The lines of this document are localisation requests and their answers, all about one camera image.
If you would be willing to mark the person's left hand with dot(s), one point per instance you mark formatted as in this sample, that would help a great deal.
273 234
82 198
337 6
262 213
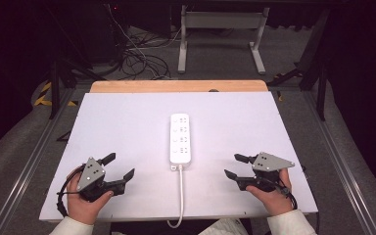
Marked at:
84 209

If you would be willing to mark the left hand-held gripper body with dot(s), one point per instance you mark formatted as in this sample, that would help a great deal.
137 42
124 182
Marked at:
90 173

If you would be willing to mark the person's right hand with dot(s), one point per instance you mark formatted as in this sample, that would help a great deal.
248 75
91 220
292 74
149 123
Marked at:
274 200

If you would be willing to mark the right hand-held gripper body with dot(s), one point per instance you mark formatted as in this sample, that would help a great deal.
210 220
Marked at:
267 164

